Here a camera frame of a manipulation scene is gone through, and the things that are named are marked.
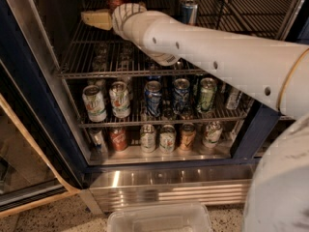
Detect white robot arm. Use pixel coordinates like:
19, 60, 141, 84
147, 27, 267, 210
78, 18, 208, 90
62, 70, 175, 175
81, 3, 309, 232

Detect blue red bull can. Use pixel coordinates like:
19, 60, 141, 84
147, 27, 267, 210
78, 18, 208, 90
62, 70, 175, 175
181, 0, 198, 25

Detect white green soda can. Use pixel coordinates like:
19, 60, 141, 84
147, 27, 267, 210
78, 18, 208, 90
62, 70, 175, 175
109, 81, 130, 119

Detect white green 7up can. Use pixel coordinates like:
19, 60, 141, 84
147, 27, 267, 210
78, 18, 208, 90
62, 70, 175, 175
82, 85, 107, 122

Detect stainless fridge base grille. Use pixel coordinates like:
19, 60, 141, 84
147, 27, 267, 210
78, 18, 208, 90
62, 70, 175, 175
89, 164, 255, 212

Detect top wire shelf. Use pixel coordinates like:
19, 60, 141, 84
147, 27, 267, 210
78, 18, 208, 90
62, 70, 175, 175
59, 0, 292, 79

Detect wire shelf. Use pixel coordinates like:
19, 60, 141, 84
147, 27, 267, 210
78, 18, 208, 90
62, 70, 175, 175
59, 0, 292, 79
69, 76, 253, 128

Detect red can bottom shelf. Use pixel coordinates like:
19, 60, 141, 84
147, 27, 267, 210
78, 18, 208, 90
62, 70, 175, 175
109, 127, 127, 151

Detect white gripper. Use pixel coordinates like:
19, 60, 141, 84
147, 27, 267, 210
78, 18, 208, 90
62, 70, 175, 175
81, 3, 147, 40

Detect clear plastic bin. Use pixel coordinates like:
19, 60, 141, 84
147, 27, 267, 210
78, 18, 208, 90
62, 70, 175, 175
107, 202, 213, 232

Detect orange brown can bottom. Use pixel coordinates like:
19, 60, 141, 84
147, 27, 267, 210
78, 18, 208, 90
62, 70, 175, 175
180, 123, 196, 151

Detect middle wire shelf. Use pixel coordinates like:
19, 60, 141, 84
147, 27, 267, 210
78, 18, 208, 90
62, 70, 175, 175
69, 76, 253, 128

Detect glass fridge door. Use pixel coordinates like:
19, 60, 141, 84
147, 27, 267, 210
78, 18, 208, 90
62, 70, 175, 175
0, 95, 79, 218

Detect blue soda can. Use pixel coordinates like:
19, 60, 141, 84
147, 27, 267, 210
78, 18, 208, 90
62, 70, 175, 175
172, 78, 190, 114

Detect blue pepsi can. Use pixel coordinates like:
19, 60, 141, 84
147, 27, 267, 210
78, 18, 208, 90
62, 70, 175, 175
144, 80, 162, 117

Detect silver can bottom left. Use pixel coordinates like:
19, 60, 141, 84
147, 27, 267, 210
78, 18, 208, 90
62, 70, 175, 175
89, 128, 106, 153

